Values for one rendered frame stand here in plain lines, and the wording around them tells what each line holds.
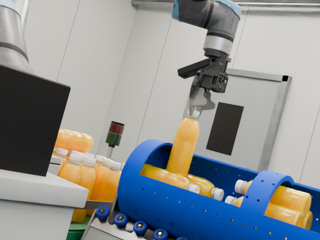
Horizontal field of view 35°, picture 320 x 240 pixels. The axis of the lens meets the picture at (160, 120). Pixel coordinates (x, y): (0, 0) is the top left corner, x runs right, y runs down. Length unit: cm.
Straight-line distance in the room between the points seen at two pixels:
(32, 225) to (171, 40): 570
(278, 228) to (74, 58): 547
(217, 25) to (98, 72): 530
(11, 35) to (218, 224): 73
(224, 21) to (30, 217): 92
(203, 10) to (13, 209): 93
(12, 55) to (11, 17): 13
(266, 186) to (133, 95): 546
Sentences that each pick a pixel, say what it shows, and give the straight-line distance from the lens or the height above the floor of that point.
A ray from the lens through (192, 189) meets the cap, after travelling 154.
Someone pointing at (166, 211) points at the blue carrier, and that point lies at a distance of 151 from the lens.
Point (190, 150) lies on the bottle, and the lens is 162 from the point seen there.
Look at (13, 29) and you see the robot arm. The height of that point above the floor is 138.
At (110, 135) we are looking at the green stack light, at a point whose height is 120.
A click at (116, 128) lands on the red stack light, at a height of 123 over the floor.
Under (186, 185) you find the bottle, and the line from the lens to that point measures 156.
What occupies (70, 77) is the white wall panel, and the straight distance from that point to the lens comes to 661.
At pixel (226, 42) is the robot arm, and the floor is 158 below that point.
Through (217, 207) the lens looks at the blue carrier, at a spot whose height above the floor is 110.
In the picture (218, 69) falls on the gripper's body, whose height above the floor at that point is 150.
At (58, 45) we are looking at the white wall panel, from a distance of 647.
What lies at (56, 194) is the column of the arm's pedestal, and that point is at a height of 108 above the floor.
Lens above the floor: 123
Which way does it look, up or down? 2 degrees up
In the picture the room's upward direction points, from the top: 15 degrees clockwise
